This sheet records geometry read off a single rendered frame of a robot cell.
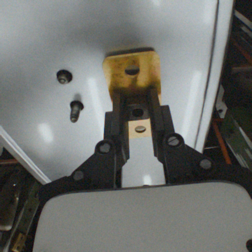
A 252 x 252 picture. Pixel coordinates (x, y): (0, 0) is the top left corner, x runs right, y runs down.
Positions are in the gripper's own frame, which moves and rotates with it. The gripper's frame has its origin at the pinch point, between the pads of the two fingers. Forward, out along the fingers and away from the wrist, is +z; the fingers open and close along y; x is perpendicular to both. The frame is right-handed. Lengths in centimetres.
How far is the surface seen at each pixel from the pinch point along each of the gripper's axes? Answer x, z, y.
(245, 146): -5.0, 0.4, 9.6
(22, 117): -0.5, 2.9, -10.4
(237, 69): -3.2, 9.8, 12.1
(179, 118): -2.9, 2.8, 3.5
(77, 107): 0.2, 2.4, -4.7
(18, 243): -17.3, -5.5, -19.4
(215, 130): -17.4, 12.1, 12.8
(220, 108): -33, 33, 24
